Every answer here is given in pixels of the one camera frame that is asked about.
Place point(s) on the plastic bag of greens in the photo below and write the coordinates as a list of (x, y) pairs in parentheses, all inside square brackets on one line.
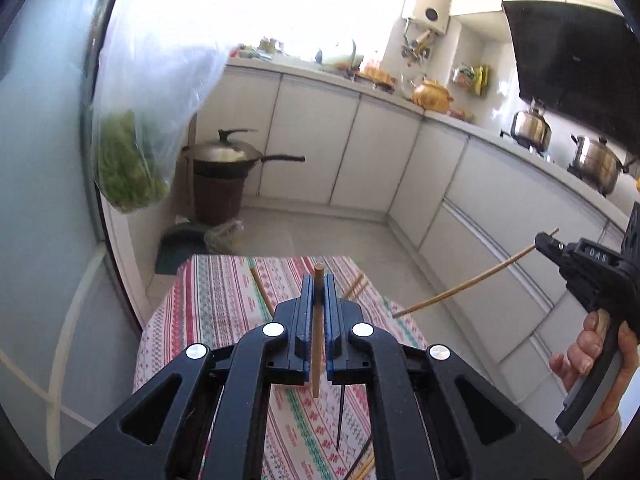
[(125, 160)]

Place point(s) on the black wok with lid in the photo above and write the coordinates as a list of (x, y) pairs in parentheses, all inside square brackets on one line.
[(220, 157)]

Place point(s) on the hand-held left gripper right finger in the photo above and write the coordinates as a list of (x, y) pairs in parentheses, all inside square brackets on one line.
[(331, 305)]

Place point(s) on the green yellow hanging packets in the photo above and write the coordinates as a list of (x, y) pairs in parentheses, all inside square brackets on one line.
[(471, 80)]

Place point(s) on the pile of bamboo chopsticks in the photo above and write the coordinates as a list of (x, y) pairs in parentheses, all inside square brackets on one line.
[(358, 287)]

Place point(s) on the dark green dustpan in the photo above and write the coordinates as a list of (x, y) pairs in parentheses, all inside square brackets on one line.
[(177, 250)]

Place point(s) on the person's right forearm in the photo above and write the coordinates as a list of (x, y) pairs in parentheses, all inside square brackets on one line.
[(597, 437)]

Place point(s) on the person's right hand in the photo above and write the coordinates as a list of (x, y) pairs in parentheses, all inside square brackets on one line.
[(582, 360)]

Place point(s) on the frosted glass sliding door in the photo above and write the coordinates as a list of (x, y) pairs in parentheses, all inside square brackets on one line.
[(45, 210)]

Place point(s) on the light bamboo chopstick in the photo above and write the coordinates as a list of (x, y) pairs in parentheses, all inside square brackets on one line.
[(475, 280), (317, 340)]

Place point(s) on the steel kettle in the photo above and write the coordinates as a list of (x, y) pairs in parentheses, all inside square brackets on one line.
[(530, 127)]

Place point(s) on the steel cooking pot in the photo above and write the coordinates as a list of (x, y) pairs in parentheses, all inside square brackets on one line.
[(597, 165)]

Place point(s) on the bright window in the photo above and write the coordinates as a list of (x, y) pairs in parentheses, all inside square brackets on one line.
[(300, 0)]

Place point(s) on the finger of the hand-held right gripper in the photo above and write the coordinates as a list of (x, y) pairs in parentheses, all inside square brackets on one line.
[(550, 250)]

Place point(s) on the black range hood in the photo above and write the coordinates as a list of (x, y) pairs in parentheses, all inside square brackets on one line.
[(565, 55)]

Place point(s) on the brown plastic bin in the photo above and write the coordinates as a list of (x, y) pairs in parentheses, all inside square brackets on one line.
[(217, 200)]

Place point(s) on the clear crumpled plastic bag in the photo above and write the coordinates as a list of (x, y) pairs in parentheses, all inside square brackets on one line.
[(222, 237)]

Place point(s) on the orange woven basket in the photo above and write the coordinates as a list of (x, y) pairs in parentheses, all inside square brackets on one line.
[(376, 76)]

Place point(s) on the black chopstick with gold band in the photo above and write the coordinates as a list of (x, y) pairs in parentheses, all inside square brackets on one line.
[(342, 410), (360, 460)]

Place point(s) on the patterned striped tablecloth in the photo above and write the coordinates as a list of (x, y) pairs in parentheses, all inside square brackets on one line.
[(220, 290)]

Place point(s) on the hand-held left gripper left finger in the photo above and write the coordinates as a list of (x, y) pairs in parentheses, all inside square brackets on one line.
[(307, 305)]

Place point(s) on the water heater pipes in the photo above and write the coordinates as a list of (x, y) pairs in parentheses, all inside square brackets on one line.
[(416, 47)]

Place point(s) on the yellow clay pot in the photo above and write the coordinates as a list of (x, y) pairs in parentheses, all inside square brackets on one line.
[(432, 96)]

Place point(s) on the white kitchen cabinets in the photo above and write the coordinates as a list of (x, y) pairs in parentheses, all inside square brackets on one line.
[(475, 200)]

